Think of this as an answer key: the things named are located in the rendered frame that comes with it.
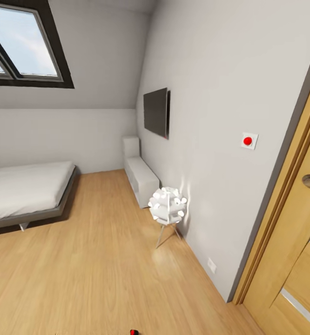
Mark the wall mounted tv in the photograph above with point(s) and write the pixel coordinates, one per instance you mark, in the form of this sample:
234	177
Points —
155	111

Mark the wall socket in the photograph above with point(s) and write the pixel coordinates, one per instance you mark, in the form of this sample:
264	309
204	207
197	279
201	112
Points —
212	265

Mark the fixed window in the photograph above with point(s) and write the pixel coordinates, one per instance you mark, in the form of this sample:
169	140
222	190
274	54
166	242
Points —
31	53

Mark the bookcase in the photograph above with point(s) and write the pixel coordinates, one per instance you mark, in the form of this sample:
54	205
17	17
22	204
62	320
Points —
142	179

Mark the bed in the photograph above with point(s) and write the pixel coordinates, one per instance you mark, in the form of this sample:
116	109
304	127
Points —
34	192

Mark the electric switch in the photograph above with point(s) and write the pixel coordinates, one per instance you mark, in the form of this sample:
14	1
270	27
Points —
249	140

